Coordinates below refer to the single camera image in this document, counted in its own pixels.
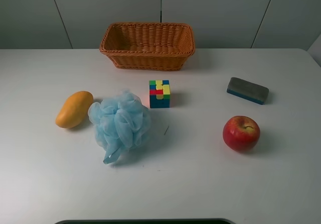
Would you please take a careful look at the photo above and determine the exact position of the blue mesh bath loofah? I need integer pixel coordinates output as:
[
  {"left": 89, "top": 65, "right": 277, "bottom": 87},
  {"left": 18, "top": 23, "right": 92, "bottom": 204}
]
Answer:
[{"left": 88, "top": 91, "right": 151, "bottom": 164}]

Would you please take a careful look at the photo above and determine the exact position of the multicoloured puzzle cube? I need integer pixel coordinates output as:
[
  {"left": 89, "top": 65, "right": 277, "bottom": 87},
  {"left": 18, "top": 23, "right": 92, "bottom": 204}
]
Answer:
[{"left": 149, "top": 80, "right": 171, "bottom": 108}]

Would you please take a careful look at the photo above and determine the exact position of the orange wicker basket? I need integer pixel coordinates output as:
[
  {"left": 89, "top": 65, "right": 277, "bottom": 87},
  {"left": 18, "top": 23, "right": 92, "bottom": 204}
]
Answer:
[{"left": 99, "top": 22, "right": 196, "bottom": 71}]

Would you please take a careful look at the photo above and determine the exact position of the red apple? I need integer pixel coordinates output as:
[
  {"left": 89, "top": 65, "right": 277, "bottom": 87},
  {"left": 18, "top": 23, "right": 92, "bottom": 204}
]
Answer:
[{"left": 223, "top": 116, "right": 260, "bottom": 153}]

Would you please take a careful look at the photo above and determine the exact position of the yellow mango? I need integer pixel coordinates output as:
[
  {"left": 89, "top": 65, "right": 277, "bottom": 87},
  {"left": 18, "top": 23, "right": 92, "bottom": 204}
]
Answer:
[{"left": 55, "top": 91, "right": 93, "bottom": 129}]

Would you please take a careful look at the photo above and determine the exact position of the grey blue board eraser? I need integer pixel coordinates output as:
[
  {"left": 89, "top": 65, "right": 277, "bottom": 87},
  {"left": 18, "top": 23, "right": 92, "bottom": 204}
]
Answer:
[{"left": 227, "top": 77, "right": 269, "bottom": 105}]

